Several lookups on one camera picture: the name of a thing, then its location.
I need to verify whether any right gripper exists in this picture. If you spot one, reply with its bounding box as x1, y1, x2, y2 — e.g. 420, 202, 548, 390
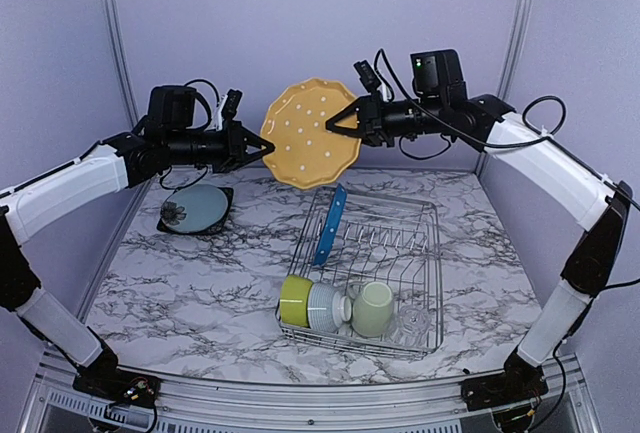
325, 88, 447, 146

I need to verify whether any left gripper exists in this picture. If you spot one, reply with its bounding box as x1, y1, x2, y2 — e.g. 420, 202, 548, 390
164, 116, 273, 172

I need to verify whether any yellow dotted plate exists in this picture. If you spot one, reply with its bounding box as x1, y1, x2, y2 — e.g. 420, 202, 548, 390
260, 78, 361, 190

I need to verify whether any black floral square plate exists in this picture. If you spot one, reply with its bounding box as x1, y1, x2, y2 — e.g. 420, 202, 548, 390
155, 185, 235, 240

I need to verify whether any grey-blue round plate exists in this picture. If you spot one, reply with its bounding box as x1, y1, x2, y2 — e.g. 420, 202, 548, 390
159, 183, 231, 234

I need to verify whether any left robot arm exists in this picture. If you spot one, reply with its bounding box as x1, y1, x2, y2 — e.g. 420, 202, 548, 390
1, 120, 275, 398

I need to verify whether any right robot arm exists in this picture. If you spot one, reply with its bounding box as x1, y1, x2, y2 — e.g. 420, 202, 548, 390
326, 93, 633, 404

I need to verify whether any blue dotted plate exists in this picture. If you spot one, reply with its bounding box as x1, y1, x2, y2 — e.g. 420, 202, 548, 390
312, 184, 348, 266

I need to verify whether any lime green bowl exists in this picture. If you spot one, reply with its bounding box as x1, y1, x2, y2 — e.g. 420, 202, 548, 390
279, 275, 313, 327

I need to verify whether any white striped bowl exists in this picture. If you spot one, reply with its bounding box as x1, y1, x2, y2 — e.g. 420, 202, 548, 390
307, 282, 353, 333

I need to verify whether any pale green mug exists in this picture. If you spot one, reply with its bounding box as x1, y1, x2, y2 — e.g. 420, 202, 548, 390
347, 281, 394, 338

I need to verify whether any clear glass cup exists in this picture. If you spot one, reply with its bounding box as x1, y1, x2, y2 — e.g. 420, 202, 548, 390
387, 304, 430, 348

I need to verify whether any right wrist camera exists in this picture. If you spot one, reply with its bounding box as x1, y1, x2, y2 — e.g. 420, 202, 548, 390
353, 60, 382, 99

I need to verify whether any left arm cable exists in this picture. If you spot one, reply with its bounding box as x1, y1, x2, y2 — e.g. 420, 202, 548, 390
158, 78, 221, 193

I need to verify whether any left aluminium frame post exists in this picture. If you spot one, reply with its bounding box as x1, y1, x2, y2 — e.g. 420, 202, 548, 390
102, 0, 138, 127

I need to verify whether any aluminium frame post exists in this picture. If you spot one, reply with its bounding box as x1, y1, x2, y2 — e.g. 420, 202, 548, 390
474, 0, 540, 174
102, 0, 138, 127

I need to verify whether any wire dish rack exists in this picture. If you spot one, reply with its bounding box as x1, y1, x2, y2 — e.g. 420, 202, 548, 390
279, 187, 444, 360

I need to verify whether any right aluminium frame post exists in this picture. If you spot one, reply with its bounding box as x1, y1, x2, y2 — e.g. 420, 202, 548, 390
474, 0, 540, 174

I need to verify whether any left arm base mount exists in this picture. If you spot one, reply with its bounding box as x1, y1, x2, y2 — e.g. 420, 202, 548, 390
73, 369, 161, 409

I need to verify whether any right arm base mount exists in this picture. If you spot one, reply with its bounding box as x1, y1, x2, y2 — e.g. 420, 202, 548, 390
461, 368, 549, 411

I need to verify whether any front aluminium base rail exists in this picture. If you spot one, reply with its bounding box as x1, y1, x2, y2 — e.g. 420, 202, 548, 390
17, 351, 601, 432

